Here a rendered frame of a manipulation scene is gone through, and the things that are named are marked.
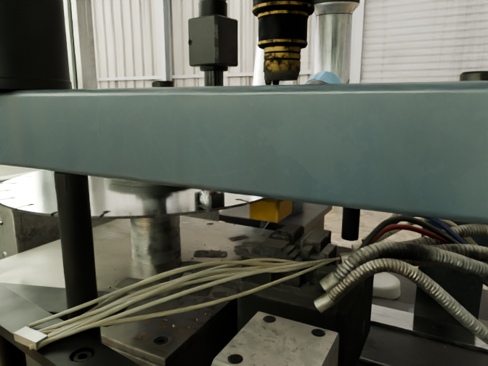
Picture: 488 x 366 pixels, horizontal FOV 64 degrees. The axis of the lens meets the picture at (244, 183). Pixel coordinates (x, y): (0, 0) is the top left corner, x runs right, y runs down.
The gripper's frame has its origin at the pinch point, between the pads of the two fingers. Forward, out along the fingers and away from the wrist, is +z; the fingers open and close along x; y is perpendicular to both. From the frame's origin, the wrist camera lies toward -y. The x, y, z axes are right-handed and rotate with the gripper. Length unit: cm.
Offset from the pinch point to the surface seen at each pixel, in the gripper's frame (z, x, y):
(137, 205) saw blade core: 19.8, 19.8, -9.3
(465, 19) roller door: -543, -198, 82
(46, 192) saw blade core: 22.0, 21.3, 2.0
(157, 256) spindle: 18.2, 8.2, -1.9
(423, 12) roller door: -543, -181, 132
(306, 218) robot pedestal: -24.4, -31.7, 11.1
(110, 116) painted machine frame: 24.5, 32.4, -22.9
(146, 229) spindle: 17.0, 11.4, -1.1
